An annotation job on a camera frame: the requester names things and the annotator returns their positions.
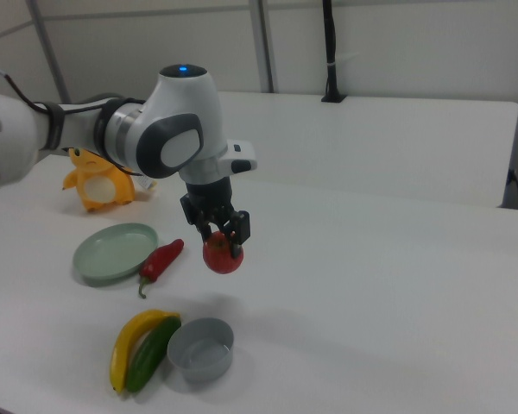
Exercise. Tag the yellow plush dinosaur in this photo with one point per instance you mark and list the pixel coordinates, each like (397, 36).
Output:
(99, 187)

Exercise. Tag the yellow banana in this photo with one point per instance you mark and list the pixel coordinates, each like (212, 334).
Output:
(123, 345)

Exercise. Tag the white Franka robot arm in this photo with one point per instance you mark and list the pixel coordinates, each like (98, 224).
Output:
(168, 129)

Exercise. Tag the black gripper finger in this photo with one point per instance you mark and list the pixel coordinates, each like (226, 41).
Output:
(205, 226)
(241, 226)

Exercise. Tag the green cucumber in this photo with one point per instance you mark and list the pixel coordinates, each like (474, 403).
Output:
(149, 355)

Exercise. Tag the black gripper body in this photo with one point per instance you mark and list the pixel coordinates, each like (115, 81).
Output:
(209, 198)

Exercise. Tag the red apple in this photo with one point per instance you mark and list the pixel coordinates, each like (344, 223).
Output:
(220, 261)

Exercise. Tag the grey bowl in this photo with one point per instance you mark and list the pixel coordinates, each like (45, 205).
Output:
(203, 358)

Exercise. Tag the black pole with white band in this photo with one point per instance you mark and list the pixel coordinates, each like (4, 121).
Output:
(330, 52)

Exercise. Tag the pale green plate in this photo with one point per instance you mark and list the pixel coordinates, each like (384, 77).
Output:
(112, 254)

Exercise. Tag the red chili pepper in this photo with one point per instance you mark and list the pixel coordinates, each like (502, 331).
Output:
(159, 259)

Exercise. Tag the white side table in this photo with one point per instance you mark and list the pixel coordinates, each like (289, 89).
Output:
(371, 142)

